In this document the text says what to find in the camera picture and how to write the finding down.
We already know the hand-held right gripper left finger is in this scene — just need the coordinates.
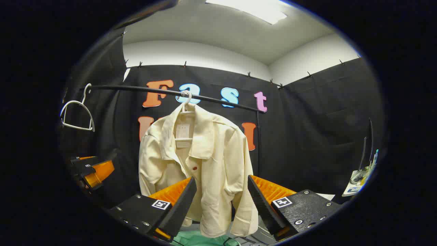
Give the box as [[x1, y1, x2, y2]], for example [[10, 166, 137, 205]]
[[106, 177, 198, 243]]

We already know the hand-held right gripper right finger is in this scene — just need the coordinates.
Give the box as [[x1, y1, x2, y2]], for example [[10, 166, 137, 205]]
[[247, 175, 342, 241]]

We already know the green laundry hamper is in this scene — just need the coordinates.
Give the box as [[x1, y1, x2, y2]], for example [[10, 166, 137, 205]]
[[171, 231, 239, 246]]

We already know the cream collared shirt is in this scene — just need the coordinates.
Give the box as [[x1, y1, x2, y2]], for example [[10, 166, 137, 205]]
[[138, 102, 259, 238]]

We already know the white plastic hanger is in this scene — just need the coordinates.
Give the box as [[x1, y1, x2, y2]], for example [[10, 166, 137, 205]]
[[60, 83, 95, 132], [176, 91, 196, 142]]

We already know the black clothes rack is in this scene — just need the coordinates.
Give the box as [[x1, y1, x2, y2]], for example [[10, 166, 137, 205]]
[[82, 84, 263, 177]]

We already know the black backdrop cloth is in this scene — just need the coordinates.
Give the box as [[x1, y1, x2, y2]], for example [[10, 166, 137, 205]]
[[60, 31, 386, 205]]

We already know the printed paper sheet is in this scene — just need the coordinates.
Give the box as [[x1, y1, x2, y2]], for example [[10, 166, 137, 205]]
[[342, 149, 379, 197]]

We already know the dark upright stand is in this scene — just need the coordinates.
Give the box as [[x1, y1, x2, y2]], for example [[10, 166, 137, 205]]
[[360, 118, 374, 169]]

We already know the ceiling light panel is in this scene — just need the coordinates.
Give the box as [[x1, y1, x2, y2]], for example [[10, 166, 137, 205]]
[[205, 0, 287, 25]]

